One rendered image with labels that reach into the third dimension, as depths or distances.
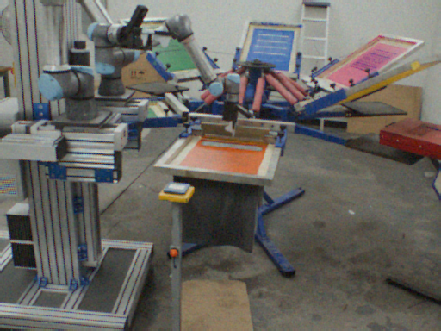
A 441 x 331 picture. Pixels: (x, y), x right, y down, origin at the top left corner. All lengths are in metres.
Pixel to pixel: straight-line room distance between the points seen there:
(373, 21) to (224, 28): 2.08
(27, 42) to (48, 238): 1.04
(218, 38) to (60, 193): 4.82
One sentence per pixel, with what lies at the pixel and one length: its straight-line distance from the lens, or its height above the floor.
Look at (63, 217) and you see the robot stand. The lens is 2.62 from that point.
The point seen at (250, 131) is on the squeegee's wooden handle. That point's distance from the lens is 2.79.
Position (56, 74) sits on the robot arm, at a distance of 2.04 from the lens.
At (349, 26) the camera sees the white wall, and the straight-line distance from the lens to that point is 6.82.
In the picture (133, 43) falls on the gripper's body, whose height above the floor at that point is 1.63.
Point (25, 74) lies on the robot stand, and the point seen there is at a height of 1.42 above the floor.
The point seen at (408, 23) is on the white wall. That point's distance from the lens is 6.91.
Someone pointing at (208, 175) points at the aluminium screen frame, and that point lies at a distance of 2.28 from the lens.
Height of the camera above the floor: 1.83
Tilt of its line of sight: 21 degrees down
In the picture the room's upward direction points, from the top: 3 degrees clockwise
